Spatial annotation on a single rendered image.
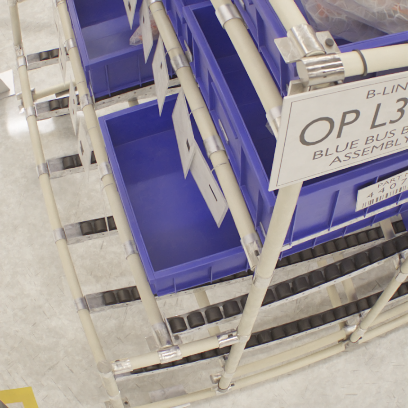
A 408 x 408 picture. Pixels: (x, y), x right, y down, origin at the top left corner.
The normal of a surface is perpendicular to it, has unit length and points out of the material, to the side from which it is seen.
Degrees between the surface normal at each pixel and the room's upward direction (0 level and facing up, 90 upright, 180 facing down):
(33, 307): 0
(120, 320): 0
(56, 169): 11
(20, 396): 0
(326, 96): 90
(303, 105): 90
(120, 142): 90
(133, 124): 90
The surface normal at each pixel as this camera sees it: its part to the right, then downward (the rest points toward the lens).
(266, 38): -0.94, 0.33
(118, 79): 0.32, 0.86
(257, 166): -0.03, -0.42
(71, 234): 0.22, -0.48
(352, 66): 0.25, 0.29
